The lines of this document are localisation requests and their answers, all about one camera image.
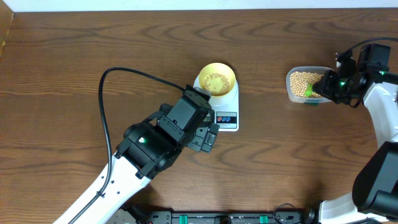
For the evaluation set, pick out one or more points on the clear plastic container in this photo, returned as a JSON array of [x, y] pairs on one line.
[[312, 69]]

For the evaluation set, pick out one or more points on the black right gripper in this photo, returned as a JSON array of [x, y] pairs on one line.
[[323, 87]]

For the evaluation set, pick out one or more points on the soybeans in container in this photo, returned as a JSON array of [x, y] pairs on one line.
[[299, 80]]

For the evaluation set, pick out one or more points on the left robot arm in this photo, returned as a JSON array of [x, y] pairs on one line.
[[147, 148]]

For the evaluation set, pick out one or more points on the green plastic scoop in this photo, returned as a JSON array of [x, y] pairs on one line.
[[309, 91]]

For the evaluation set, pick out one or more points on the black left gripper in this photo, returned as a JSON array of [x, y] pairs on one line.
[[200, 130]]

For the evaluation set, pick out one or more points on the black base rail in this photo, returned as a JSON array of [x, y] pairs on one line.
[[283, 214]]

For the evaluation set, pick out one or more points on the white digital kitchen scale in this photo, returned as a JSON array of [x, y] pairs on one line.
[[226, 109]]

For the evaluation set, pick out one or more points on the green tape label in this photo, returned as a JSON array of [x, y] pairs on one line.
[[311, 104]]

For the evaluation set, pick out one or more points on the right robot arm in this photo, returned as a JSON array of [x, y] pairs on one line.
[[366, 81]]

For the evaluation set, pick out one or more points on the yellow bowl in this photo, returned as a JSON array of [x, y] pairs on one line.
[[217, 68]]

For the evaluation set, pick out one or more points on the soybeans in bowl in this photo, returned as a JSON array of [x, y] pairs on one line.
[[217, 84]]

